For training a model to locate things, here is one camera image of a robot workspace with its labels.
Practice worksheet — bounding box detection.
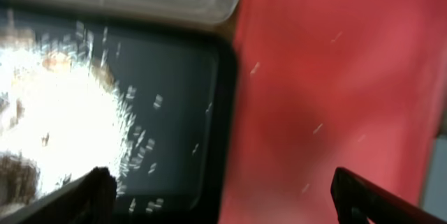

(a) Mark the red serving tray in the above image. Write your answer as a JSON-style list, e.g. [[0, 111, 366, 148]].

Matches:
[[220, 0, 446, 223]]

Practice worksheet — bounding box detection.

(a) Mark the spilled rice pile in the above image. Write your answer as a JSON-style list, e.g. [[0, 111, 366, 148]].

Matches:
[[0, 21, 165, 214]]

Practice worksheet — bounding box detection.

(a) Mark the black plastic tray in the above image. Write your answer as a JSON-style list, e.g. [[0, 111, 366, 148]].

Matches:
[[1, 0, 237, 223]]

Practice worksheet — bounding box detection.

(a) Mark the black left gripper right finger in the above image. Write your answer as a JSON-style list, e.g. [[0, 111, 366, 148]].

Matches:
[[330, 167, 446, 224]]

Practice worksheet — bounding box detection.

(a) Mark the dark brown mushroom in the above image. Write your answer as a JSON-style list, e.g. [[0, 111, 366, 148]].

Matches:
[[1, 153, 40, 207]]

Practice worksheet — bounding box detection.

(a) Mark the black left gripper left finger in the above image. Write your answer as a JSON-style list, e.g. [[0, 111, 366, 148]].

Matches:
[[0, 167, 118, 224]]

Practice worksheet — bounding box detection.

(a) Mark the grey dishwasher rack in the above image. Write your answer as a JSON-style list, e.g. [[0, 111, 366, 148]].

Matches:
[[422, 135, 446, 221]]

